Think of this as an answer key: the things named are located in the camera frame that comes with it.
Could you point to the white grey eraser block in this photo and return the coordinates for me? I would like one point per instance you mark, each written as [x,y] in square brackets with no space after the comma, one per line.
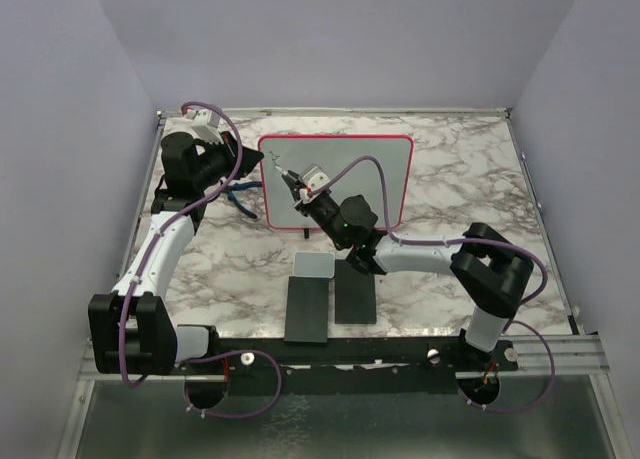
[309,264]

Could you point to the left black foam pad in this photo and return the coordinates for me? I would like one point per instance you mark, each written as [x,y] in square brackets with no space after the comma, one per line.
[306,317]

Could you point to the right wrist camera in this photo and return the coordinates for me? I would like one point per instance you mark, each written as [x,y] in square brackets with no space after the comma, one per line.
[312,179]

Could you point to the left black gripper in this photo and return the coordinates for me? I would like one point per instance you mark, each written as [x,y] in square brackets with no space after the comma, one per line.
[229,147]

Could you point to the right black foam pad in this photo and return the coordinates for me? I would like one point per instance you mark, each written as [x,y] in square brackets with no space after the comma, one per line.
[355,296]

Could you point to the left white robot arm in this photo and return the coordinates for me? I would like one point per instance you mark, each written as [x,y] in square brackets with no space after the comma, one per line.
[131,331]

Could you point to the black foam pad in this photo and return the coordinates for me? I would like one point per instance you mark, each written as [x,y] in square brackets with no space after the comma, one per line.
[355,296]
[306,317]

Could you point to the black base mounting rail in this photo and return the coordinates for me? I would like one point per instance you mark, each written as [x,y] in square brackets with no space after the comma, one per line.
[346,366]

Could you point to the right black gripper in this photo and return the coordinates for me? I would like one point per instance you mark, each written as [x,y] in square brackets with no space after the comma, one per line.
[294,184]

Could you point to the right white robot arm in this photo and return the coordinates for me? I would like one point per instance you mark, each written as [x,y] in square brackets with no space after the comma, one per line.
[492,271]

